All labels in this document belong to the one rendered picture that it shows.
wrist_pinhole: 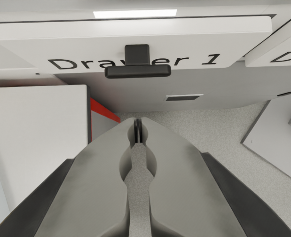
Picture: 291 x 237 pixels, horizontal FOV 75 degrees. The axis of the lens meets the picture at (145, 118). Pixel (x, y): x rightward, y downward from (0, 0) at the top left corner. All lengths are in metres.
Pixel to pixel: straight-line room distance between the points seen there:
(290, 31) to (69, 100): 0.34
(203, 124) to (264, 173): 0.45
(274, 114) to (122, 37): 1.19
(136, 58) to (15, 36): 0.12
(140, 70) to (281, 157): 1.20
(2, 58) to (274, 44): 0.37
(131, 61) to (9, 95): 0.28
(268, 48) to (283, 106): 1.07
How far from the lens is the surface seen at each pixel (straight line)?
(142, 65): 0.22
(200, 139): 1.17
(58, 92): 0.40
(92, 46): 0.24
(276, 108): 1.34
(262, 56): 0.32
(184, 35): 0.22
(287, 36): 0.28
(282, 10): 0.26
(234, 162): 1.25
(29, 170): 0.41
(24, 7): 0.22
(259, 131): 1.27
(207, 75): 0.44
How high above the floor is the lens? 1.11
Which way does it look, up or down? 85 degrees down
